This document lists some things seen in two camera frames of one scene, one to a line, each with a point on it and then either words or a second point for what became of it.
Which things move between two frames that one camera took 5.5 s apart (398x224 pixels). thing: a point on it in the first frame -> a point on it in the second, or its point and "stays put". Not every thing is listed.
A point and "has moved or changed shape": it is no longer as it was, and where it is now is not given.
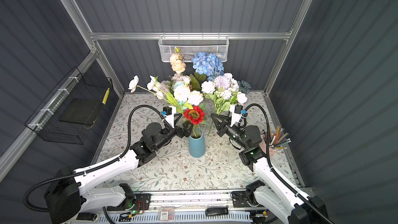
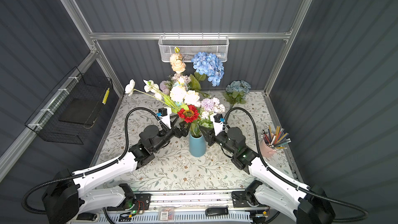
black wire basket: (72, 108) stays put
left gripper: (185, 131) stays put
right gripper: (227, 125) -> (209, 137)
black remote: (217, 211) stays put
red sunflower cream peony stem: (194, 114) has moved or changed shape
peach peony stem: (176, 60) stays put
